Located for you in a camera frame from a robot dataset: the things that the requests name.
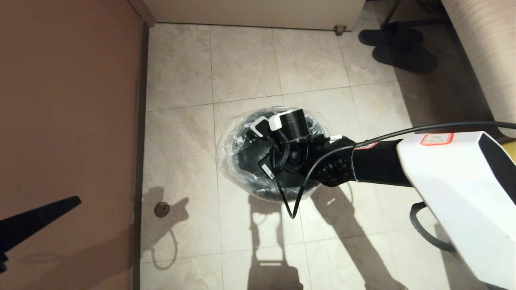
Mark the beige door frame trim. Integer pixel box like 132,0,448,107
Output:
128,0,157,29

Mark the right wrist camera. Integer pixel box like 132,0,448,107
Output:
250,109,311,143

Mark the white cabinet panel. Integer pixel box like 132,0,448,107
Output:
142,0,366,33

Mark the beige striped bench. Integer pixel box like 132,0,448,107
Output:
441,0,516,139

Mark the grey round trash bin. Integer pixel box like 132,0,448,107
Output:
235,107,332,202

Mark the clear plastic trash bag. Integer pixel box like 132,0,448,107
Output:
216,106,335,203

